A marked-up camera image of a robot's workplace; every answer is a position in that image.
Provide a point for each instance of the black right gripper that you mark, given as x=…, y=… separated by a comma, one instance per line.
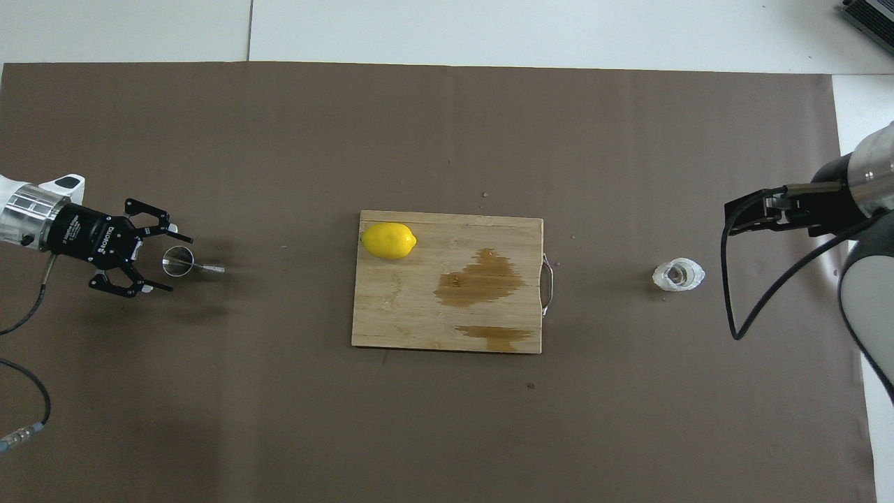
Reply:
x=834, y=199

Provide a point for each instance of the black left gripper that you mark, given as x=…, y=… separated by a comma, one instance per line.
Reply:
x=91, y=234

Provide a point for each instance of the steel double jigger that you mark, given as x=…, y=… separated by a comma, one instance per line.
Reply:
x=178, y=262

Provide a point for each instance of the black ribbed device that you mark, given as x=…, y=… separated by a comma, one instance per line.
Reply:
x=873, y=17

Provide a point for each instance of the yellow lemon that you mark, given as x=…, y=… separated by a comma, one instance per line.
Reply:
x=388, y=241

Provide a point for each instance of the wooden cutting board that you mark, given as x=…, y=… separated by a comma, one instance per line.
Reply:
x=405, y=307

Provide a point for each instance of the brown paper table mat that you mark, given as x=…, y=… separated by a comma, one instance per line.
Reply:
x=419, y=433

